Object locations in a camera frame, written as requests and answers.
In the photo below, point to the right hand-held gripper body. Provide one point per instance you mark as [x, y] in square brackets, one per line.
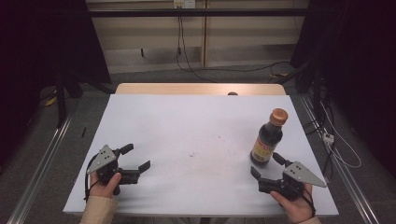
[299, 174]

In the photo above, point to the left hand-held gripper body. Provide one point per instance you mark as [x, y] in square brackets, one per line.
[104, 158]

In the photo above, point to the dark sauce bottle orange cap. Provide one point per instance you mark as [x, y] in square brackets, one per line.
[267, 140]

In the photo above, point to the person's left hand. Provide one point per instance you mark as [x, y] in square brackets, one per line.
[104, 189]

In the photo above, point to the person's right hand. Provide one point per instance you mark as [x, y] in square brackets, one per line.
[295, 208]

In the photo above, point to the small black floor object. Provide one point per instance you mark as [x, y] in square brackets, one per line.
[83, 132]

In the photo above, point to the white power strip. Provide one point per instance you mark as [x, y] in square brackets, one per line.
[328, 138]

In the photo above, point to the white table mat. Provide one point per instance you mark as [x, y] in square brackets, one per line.
[193, 130]

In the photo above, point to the black metal stand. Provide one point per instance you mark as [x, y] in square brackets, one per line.
[60, 99]

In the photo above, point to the small dark round knob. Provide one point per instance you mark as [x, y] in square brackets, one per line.
[232, 93]

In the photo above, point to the wooden table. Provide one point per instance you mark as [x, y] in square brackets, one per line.
[186, 88]

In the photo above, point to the dark curtain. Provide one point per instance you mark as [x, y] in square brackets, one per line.
[40, 46]
[358, 62]

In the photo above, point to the black horizontal bar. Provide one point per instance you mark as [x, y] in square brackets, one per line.
[199, 12]

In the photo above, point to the metal floor rail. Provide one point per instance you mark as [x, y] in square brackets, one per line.
[348, 183]
[37, 174]

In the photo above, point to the white wall socket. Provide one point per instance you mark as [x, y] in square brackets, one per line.
[184, 3]

